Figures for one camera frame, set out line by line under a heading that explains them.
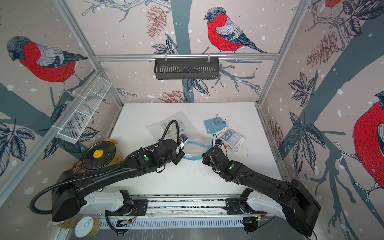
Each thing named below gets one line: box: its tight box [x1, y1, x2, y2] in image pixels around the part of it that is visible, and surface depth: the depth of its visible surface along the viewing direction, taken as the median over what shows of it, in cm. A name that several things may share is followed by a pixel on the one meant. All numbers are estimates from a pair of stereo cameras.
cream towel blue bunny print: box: [161, 118, 185, 136], surface depth 106 cm
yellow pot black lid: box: [82, 138, 123, 170], surface depth 83 cm
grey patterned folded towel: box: [220, 129, 245, 153], surface depth 98 cm
